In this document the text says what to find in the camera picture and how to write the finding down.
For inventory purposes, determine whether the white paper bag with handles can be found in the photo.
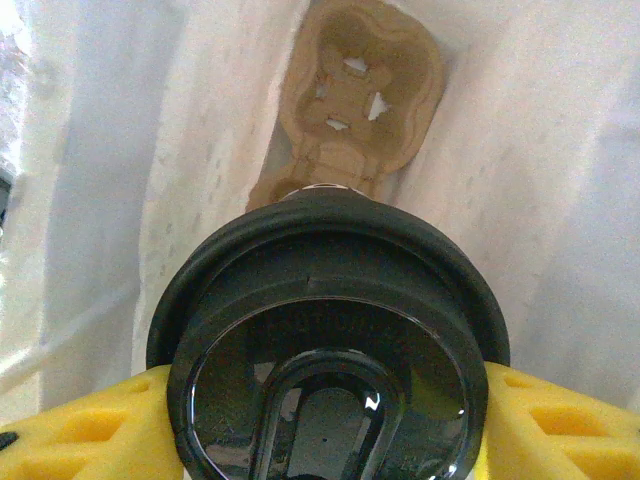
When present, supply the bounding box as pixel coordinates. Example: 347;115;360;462
0;0;640;480

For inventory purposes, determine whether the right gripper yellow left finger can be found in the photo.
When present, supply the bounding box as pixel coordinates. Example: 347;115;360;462
0;363;187;480

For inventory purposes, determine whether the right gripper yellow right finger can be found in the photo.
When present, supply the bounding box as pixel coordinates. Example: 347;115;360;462
477;359;640;480

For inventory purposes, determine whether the black plastic cup lid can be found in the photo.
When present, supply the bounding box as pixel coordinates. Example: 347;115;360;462
146;187;512;480

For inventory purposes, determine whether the brown pulp cup carrier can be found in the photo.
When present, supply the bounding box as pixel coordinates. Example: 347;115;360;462
245;0;447;211

